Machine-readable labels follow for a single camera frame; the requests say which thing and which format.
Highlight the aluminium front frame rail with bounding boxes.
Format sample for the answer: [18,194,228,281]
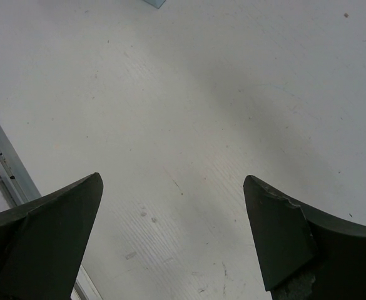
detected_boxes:
[0,125,101,299]

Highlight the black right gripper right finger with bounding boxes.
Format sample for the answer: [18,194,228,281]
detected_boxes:
[243,175,366,299]

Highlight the light blue paper bag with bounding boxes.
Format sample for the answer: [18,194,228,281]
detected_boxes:
[144,0,166,9]

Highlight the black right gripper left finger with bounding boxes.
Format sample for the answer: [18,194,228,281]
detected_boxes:
[0,172,103,299]

